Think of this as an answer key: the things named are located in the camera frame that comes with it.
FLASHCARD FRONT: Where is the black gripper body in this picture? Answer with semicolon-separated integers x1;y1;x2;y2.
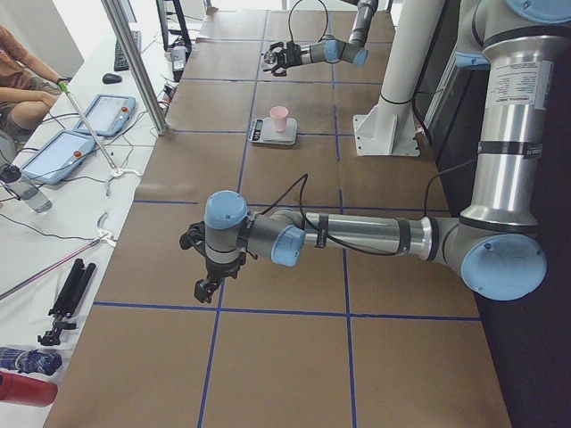
206;251;246;279
284;42;302;69

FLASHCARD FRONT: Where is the pink plastic cup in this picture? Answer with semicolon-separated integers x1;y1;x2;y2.
269;105;289;133

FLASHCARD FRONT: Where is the clear glass sauce bottle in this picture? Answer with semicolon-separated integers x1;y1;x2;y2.
261;49;278;72

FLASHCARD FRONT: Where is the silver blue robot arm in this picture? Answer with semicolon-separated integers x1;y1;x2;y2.
179;1;570;303
261;0;378;77

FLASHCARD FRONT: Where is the silver digital kitchen scale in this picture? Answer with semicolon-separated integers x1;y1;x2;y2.
248;117;298;146

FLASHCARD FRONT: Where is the black folded tripod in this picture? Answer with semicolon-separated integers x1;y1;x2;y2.
37;259;96;346

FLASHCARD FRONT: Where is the black keyboard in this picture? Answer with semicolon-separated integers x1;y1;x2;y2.
113;30;142;71

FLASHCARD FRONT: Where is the black computer mouse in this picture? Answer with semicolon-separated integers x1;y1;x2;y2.
102;73;122;85

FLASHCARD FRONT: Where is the upper blue teach pendant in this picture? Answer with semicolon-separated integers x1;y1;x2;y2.
84;94;137;137

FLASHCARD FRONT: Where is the blue teach pendant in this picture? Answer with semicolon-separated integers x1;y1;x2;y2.
21;130;95;185
84;94;137;137

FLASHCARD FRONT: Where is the lower blue teach pendant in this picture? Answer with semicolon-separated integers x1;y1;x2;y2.
21;130;95;185

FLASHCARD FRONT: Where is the clear water bottle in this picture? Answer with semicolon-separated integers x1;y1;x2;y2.
1;164;53;213

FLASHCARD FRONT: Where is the red metal bottle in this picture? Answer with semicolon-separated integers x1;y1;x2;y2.
1;372;58;407

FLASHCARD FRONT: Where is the person in brown shirt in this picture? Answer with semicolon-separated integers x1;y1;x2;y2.
1;27;71;143

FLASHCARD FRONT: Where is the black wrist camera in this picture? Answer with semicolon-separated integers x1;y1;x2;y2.
179;221;206;257

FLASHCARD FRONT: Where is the pink handled grabber stick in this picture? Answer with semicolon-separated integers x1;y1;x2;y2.
0;211;116;300

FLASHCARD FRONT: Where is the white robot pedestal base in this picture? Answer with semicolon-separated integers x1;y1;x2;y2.
353;0;445;157

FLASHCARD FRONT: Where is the green handled grabber stick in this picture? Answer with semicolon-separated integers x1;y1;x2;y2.
57;78;143;198

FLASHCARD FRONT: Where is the aluminium frame post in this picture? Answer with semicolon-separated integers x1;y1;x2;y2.
102;0;169;136

